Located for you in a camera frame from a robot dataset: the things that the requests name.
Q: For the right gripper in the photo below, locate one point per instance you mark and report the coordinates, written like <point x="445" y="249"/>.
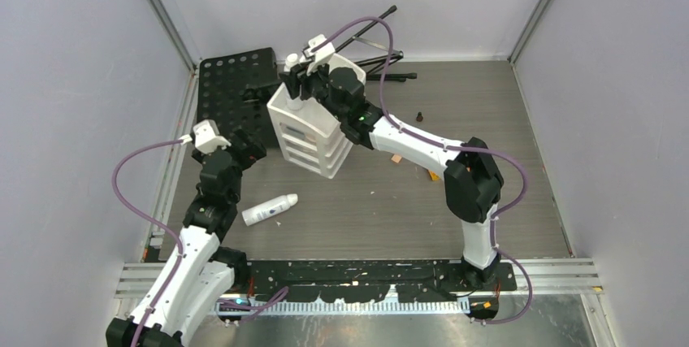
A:
<point x="300" y="76"/>

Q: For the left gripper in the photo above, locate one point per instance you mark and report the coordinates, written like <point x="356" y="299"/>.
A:
<point x="253" y="151"/>

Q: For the large white spray bottle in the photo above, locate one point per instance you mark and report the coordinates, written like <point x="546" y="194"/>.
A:
<point x="269" y="209"/>

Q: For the white plastic drawer organizer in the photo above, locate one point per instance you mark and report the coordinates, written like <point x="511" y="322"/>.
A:
<point x="312" y="138"/>

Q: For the small white bottle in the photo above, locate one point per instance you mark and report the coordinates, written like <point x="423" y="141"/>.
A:
<point x="294" y="71"/>

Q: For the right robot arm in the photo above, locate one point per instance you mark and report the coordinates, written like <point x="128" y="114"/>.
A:
<point x="471" y="177"/>

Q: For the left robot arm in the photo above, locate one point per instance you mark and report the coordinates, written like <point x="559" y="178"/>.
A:
<point x="200" y="269"/>

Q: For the black music stand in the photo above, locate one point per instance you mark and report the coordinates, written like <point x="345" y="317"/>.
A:
<point x="234" y="92"/>

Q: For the yellow red toy block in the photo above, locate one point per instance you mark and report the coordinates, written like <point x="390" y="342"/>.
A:
<point x="433" y="176"/>

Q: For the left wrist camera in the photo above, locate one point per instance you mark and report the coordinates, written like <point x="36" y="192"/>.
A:
<point x="206" y="137"/>

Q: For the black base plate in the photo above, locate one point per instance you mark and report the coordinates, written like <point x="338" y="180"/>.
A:
<point x="355" y="281"/>

